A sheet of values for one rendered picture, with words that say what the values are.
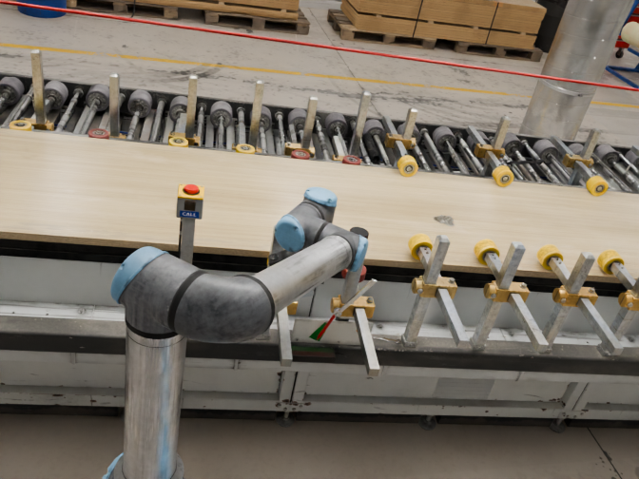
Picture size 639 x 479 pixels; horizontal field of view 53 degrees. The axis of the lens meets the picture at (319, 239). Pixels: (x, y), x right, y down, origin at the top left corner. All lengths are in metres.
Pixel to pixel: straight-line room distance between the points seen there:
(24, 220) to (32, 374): 0.67
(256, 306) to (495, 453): 2.04
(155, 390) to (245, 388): 1.39
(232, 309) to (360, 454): 1.76
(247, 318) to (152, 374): 0.24
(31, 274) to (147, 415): 1.07
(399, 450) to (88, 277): 1.45
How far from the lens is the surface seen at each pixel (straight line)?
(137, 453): 1.40
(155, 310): 1.10
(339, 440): 2.78
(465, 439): 2.97
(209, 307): 1.06
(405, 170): 2.78
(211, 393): 2.63
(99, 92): 3.32
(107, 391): 2.64
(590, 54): 5.72
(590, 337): 2.75
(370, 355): 1.88
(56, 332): 2.10
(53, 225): 2.20
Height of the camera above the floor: 2.12
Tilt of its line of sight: 33 degrees down
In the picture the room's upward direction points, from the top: 12 degrees clockwise
